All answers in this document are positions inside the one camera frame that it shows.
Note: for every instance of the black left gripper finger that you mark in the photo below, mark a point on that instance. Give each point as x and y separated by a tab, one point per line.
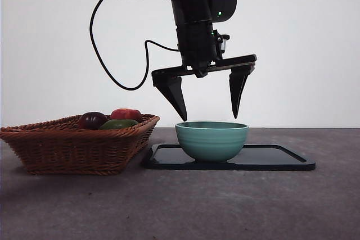
173	94
237	88

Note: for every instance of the teal ceramic bowl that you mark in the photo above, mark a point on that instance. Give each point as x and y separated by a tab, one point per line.
212	141

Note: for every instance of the red apple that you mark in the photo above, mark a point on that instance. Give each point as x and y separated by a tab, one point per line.
126	115

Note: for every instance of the green avocado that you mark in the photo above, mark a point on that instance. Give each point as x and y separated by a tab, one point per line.
118	124

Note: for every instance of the black rectangular tray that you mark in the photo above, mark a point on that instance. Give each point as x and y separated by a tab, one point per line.
267	158

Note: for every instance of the dark purple round fruit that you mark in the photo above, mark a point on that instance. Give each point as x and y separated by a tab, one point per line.
91	120

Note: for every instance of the brown wicker basket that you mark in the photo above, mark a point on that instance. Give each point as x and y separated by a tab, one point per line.
73	150

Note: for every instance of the pale grey left wrist camera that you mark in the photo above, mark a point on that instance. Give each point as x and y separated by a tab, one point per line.
224	46

